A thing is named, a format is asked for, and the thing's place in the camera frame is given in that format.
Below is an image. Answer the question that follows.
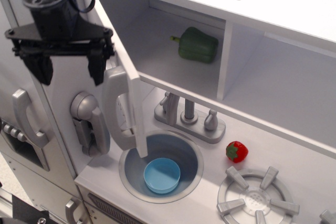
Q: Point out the grey toy stove burner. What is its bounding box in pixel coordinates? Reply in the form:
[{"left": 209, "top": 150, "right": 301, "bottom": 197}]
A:
[{"left": 217, "top": 166, "right": 300, "bottom": 223}]

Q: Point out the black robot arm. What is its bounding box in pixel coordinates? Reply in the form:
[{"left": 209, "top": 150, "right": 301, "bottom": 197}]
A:
[{"left": 5, "top": 0, "right": 114, "bottom": 86}]

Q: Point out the round grey sink basin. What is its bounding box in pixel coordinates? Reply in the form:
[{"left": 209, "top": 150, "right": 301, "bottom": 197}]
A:
[{"left": 119, "top": 130, "right": 204, "bottom": 204}]

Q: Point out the grey toy faucet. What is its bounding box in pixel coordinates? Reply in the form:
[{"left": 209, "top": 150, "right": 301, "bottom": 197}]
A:
[{"left": 154, "top": 91, "right": 226, "bottom": 144}]

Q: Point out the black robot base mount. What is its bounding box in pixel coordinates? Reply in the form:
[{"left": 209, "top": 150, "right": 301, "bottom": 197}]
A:
[{"left": 1, "top": 195, "right": 55, "bottom": 224}]

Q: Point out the grey oven door handle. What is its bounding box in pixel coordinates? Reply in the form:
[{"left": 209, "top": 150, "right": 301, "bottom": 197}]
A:
[{"left": 65, "top": 200, "right": 83, "bottom": 224}]

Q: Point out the light blue bowl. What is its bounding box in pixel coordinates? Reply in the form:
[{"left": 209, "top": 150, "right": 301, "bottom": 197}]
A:
[{"left": 143, "top": 158, "right": 181, "bottom": 194}]

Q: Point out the grey fridge door handle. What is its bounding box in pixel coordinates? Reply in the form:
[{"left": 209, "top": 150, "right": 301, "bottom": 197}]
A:
[{"left": 12, "top": 89, "right": 49, "bottom": 148}]

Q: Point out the green toy bell pepper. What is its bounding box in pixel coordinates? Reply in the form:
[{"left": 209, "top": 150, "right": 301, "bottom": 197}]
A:
[{"left": 170, "top": 27, "right": 219, "bottom": 63}]

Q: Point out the white toy kitchen cabinet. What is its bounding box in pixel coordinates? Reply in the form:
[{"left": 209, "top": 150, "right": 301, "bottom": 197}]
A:
[{"left": 1, "top": 0, "right": 335, "bottom": 223}]

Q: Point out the white microwave door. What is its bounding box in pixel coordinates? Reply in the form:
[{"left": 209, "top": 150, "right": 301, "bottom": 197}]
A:
[{"left": 89, "top": 0, "right": 148, "bottom": 158}]

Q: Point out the red toy strawberry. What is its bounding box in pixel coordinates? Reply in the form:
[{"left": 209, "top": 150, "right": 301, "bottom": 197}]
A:
[{"left": 226, "top": 141, "right": 249, "bottom": 163}]

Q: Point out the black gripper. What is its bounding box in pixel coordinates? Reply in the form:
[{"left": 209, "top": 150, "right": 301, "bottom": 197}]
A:
[{"left": 5, "top": 0, "right": 114, "bottom": 86}]

